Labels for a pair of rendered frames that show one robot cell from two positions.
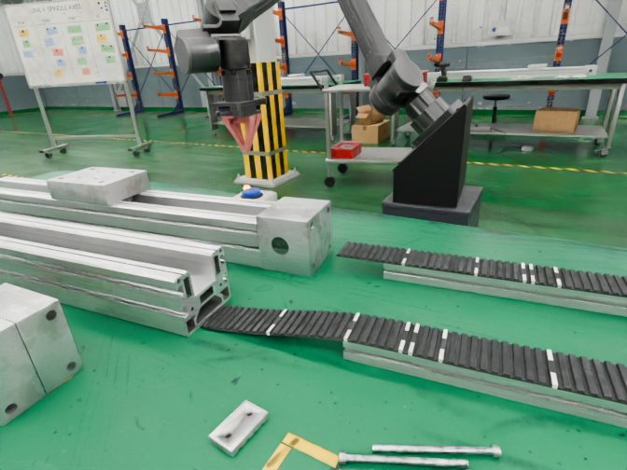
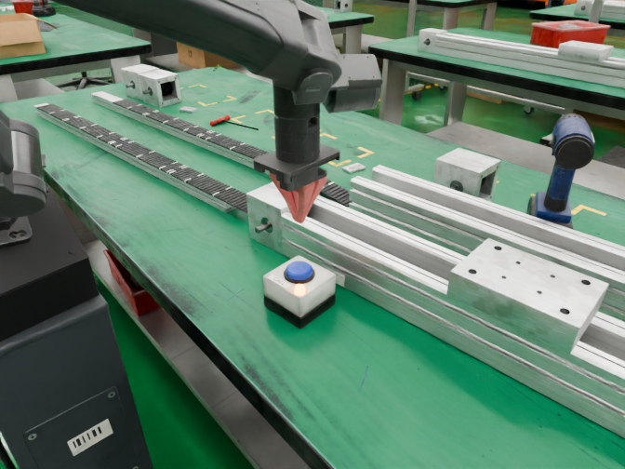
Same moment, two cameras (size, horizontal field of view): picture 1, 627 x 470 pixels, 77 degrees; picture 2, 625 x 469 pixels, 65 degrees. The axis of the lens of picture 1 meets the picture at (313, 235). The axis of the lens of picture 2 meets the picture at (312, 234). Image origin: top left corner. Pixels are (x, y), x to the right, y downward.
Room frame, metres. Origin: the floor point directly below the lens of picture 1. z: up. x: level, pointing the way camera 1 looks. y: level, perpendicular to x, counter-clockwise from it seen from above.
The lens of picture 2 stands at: (1.35, 0.33, 1.28)
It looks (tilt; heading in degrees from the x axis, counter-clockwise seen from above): 32 degrees down; 198
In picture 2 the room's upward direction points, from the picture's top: straight up
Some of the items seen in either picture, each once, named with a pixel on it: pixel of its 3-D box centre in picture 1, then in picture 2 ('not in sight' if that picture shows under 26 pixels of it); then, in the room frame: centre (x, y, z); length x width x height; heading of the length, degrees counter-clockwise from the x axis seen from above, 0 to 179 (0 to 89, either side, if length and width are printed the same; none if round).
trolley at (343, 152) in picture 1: (374, 127); not in sight; (3.66, -0.62, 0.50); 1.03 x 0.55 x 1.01; 71
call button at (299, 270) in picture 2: (251, 194); (299, 272); (0.80, 0.13, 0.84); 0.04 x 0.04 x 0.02
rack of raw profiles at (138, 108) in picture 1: (161, 68); not in sight; (10.56, 3.47, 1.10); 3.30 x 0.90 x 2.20; 59
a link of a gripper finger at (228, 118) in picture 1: (246, 127); (291, 194); (0.81, 0.12, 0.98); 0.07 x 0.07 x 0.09; 65
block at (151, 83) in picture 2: not in sight; (157, 88); (-0.07, -0.69, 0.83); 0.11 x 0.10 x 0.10; 157
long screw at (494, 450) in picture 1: (435, 449); not in sight; (0.23, -0.09, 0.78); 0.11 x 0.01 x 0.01; 84
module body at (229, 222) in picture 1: (107, 213); (514, 326); (0.79, 0.43, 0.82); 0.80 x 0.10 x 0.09; 66
